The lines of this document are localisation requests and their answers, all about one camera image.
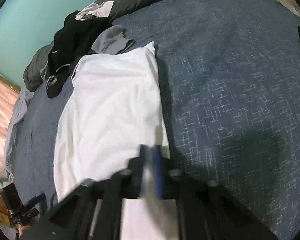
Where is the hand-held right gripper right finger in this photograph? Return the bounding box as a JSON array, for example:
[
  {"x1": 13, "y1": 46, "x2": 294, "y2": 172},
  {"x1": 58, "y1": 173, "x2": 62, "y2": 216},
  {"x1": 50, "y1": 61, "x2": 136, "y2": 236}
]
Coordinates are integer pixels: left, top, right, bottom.
[{"x1": 152, "y1": 145, "x2": 278, "y2": 240}]

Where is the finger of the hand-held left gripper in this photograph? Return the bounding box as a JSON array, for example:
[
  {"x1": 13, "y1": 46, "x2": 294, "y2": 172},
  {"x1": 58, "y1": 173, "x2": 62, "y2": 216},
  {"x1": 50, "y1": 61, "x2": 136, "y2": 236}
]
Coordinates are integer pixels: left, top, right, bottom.
[{"x1": 27, "y1": 193, "x2": 47, "y2": 209}]

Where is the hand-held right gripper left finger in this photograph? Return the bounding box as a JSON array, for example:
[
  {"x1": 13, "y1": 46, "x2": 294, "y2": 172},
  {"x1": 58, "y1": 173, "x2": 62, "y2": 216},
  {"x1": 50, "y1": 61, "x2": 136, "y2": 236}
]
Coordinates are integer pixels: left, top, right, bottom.
[{"x1": 22, "y1": 144, "x2": 147, "y2": 240}]

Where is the white polo shirt black trim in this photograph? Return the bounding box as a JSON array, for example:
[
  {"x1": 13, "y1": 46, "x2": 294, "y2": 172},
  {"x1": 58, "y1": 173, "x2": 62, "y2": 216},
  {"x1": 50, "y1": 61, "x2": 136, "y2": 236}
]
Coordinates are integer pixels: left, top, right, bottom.
[{"x1": 53, "y1": 41, "x2": 171, "y2": 240}]

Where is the person's left hand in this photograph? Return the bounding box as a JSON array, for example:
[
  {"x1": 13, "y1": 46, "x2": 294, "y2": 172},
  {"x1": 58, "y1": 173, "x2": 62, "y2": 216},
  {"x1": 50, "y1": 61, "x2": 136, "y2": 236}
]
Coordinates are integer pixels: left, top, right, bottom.
[{"x1": 18, "y1": 224, "x2": 32, "y2": 237}]

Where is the yellow cardboard box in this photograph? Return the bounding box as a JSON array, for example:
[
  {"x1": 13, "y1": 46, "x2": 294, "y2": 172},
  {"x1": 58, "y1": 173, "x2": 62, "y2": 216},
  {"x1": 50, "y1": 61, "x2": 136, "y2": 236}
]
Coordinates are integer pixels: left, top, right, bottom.
[{"x1": 0, "y1": 194, "x2": 12, "y2": 224}]

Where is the light grey blanket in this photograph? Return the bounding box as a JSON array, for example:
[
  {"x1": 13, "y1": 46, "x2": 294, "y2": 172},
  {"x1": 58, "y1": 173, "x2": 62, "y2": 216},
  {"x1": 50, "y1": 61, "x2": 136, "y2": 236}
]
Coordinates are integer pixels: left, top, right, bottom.
[{"x1": 4, "y1": 86, "x2": 36, "y2": 183}]

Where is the pink curtain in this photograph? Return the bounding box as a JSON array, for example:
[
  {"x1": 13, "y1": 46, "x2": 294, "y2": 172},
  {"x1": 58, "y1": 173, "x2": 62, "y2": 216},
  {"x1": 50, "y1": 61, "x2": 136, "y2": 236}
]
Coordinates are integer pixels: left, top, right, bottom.
[{"x1": 0, "y1": 67, "x2": 22, "y2": 181}]

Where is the blue woven bedspread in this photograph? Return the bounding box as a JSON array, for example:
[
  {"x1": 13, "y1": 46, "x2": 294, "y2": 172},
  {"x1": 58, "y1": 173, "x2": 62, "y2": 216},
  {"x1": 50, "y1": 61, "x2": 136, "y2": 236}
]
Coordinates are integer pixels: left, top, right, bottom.
[{"x1": 11, "y1": 0, "x2": 300, "y2": 240}]

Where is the plain black garment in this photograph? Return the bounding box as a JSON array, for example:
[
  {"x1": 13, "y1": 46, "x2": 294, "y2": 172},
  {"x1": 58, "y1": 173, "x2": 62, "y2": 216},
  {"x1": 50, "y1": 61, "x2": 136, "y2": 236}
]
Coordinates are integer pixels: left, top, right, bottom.
[{"x1": 46, "y1": 65, "x2": 71, "y2": 99}]

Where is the black garment with white piping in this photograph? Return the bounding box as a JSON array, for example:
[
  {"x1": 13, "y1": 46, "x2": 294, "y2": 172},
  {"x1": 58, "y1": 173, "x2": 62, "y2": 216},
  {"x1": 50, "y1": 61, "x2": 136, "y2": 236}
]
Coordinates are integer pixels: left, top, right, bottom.
[{"x1": 47, "y1": 10, "x2": 113, "y2": 80}]

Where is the white t-shirt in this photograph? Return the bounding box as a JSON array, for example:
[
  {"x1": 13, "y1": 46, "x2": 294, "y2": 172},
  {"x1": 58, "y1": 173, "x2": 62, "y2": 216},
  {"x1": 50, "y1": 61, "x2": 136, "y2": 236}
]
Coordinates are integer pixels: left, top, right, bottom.
[{"x1": 75, "y1": 1, "x2": 115, "y2": 21}]

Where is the wooden window frame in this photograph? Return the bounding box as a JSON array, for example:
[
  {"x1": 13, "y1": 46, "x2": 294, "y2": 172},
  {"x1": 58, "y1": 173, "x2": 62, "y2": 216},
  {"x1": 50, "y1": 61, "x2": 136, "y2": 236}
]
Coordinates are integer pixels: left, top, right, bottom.
[{"x1": 0, "y1": 67, "x2": 22, "y2": 93}]

